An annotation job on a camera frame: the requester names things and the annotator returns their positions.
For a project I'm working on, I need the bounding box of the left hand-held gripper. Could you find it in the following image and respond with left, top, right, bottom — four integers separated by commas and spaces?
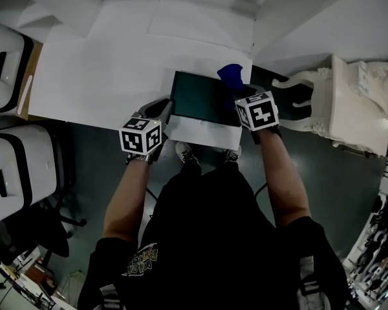
118, 98, 175, 161

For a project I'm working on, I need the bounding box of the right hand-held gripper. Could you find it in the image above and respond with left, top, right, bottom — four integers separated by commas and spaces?
235, 83, 283, 145

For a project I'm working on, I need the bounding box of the blue cloth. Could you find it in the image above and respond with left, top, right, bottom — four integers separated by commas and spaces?
216, 63, 245, 110

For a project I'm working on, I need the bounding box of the dark rectangular tray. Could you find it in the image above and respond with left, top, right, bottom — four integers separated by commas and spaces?
169, 70, 246, 126

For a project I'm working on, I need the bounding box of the person's right forearm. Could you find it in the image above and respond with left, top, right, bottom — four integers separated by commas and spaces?
260, 126, 311, 229

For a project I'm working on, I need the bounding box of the person's left forearm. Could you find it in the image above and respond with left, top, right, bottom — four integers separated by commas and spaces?
103, 155, 150, 243

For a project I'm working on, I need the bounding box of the person's left shoe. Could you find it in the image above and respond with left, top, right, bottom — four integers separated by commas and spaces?
175, 140, 202, 168

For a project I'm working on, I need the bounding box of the person's shoe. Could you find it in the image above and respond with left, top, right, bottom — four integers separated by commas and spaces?
224, 145, 243, 165
175, 140, 202, 168

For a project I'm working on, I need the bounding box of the person's right shoe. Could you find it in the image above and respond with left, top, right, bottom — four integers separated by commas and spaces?
224, 145, 243, 165

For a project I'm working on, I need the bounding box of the white ornate dressing table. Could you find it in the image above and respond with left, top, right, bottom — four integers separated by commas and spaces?
271, 54, 388, 158

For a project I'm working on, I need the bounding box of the person's black printed t-shirt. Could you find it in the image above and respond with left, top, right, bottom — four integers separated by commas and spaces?
79, 166, 350, 310

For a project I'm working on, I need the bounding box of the white machine with black trim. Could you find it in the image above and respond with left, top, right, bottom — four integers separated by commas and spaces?
0, 124, 64, 224
0, 24, 35, 114

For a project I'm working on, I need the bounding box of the black office chair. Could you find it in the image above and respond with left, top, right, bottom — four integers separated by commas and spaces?
0, 195, 88, 269

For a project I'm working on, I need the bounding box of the white rack of black gear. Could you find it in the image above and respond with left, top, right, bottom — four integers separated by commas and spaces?
342, 179, 388, 307

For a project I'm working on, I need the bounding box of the grey bag strap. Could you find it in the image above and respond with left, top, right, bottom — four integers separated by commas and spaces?
297, 256, 327, 310
98, 284, 124, 310

